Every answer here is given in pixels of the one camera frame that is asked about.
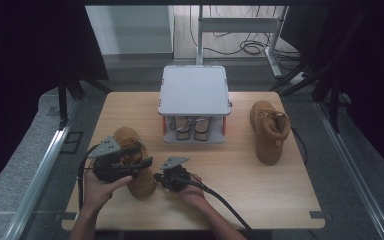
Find black floor cables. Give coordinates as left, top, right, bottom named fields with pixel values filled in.
left=189, top=4, right=302, bottom=62

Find person's right hand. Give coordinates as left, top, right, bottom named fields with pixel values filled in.
left=175, top=173, right=212, bottom=210

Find right hand-held gripper cable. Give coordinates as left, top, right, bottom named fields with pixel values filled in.
left=179, top=175, right=253, bottom=232

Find dark curtain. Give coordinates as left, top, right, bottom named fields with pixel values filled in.
left=0, top=0, right=109, bottom=201
left=281, top=0, right=384, bottom=184

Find black rhinestone strap sandal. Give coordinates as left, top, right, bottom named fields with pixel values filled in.
left=175, top=116, right=193, bottom=142
left=194, top=116, right=212, bottom=142

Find tan suede boot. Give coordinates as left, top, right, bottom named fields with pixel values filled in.
left=249, top=99, right=293, bottom=167
left=113, top=126, right=158, bottom=201

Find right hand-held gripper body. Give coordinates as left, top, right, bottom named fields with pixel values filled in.
left=159, top=156, right=192, bottom=194

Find white panel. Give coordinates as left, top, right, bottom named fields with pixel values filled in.
left=85, top=4, right=175, bottom=56

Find person's left hand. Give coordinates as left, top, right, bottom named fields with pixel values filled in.
left=81, top=168, right=134, bottom=214

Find black metal stand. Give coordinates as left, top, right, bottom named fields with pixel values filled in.
left=269, top=59, right=352, bottom=134
left=58, top=66, right=113, bottom=130

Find metal rail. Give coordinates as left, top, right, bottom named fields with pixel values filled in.
left=314, top=101, right=384, bottom=240
left=1, top=99, right=81, bottom=240

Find thin black cable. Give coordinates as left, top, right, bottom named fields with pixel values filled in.
left=291, top=128, right=309, bottom=166

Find white power strip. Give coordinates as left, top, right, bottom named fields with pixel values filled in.
left=289, top=71, right=308, bottom=86

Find white desk frame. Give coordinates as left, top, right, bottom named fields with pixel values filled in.
left=195, top=4, right=285, bottom=79

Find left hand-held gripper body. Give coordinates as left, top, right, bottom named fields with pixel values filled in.
left=88, top=135, right=140, bottom=184

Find grey two-tier shoe rack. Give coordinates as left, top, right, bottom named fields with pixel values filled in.
left=157, top=65, right=233, bottom=145

